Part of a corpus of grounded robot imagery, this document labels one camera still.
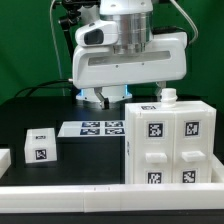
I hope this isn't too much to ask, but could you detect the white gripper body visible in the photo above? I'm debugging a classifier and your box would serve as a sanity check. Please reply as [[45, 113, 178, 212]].
[[72, 32, 187, 89]]

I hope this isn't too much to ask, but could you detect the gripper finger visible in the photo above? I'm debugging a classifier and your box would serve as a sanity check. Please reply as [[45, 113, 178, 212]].
[[155, 81, 166, 99], [94, 87, 109, 109]]

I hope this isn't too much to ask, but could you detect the white door panel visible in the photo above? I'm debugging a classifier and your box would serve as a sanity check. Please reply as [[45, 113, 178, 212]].
[[24, 128, 57, 163], [173, 109, 216, 184], [134, 112, 174, 184]]

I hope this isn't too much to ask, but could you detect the white cabinet body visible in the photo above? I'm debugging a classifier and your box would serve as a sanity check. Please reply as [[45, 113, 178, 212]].
[[124, 99, 218, 185]]

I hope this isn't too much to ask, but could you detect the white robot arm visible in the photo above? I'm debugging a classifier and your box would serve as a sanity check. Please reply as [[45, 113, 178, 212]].
[[72, 0, 187, 109]]

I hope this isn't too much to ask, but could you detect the white base tag plate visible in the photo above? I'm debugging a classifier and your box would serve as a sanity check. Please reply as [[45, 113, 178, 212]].
[[58, 120, 125, 137]]

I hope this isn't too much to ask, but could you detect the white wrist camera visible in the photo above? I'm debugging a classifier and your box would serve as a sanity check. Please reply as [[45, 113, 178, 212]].
[[75, 20, 118, 47]]

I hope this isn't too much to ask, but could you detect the black cable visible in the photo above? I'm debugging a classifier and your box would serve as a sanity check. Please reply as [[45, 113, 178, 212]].
[[13, 78, 76, 98]]

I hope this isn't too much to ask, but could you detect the grey cable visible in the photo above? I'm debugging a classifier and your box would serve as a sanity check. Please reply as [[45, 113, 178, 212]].
[[49, 0, 67, 97]]

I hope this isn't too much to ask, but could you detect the white right fence rail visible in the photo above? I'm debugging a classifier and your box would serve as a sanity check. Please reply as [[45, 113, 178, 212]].
[[212, 156, 224, 183]]

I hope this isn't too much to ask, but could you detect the white front fence rail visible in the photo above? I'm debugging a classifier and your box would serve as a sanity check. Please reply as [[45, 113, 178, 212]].
[[0, 183, 224, 213]]

